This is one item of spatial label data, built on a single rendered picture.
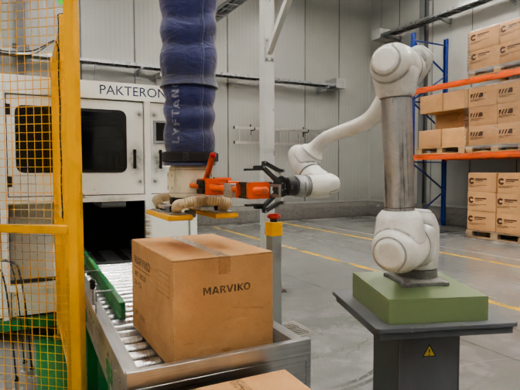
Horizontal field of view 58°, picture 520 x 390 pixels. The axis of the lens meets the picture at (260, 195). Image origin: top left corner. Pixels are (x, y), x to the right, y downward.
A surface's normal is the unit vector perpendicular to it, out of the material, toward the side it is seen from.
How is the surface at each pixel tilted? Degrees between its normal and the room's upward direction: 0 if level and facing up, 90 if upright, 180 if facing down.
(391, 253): 98
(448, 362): 90
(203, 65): 100
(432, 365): 90
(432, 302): 90
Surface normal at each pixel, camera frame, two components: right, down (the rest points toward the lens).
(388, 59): -0.57, -0.04
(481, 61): -0.88, 0.00
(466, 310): 0.14, 0.05
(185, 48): 0.12, -0.22
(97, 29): 0.47, 0.04
